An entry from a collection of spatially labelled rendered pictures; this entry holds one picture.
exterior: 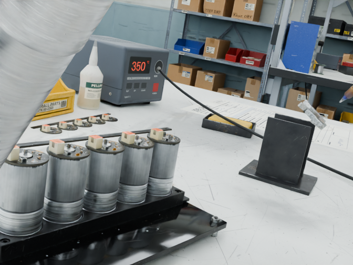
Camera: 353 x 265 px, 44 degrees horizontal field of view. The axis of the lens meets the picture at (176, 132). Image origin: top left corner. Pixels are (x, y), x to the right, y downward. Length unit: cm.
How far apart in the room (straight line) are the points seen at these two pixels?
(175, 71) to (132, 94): 424
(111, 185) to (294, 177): 24
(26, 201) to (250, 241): 17
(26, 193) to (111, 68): 46
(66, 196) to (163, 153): 8
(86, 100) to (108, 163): 38
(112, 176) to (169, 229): 6
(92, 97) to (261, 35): 446
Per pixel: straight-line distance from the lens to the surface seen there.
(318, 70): 245
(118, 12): 587
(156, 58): 73
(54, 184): 26
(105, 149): 27
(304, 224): 39
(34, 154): 25
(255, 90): 460
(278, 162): 47
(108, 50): 69
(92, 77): 64
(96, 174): 28
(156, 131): 31
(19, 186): 24
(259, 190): 44
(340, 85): 223
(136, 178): 30
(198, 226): 31
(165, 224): 31
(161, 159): 31
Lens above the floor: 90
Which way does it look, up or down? 14 degrees down
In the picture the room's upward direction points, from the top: 10 degrees clockwise
